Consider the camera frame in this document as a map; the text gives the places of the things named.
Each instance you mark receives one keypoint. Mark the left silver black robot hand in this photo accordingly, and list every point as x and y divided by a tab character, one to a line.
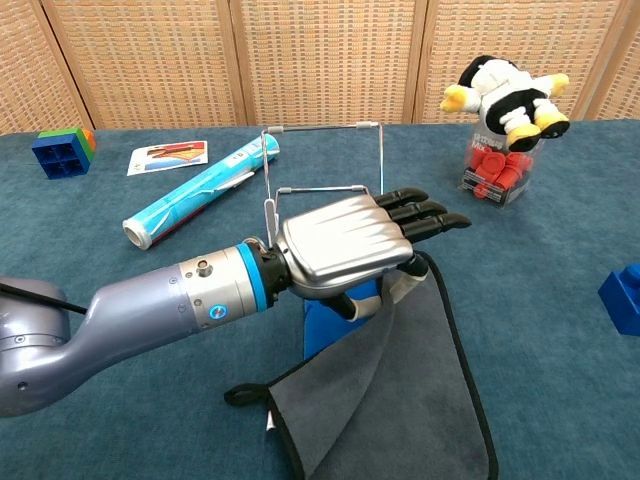
345	240

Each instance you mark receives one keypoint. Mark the blue grey cloth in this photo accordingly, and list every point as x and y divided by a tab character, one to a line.
400	390

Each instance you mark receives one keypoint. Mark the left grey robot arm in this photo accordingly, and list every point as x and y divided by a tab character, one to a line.
140	310

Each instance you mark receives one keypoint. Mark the teal plastic wrap roll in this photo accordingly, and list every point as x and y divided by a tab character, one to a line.
190	197

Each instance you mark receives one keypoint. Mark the clear box of red caps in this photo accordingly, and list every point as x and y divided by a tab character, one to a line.
495	175

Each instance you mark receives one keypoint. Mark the wicker folding screen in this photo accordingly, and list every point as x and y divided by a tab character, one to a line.
320	60

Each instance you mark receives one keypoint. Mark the teal felt table mat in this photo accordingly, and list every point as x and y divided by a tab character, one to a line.
525	300

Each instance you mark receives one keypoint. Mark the printed picture card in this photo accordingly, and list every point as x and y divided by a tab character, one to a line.
167	156

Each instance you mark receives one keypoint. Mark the black white plush penguin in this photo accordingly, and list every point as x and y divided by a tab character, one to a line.
505	97

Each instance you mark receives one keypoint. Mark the orange toy brick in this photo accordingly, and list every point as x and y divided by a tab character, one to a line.
89	142

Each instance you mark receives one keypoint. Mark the blue toy brick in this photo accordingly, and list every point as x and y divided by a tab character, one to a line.
622	302
60	155

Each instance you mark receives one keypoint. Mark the green toy brick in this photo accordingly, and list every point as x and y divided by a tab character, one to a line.
60	133

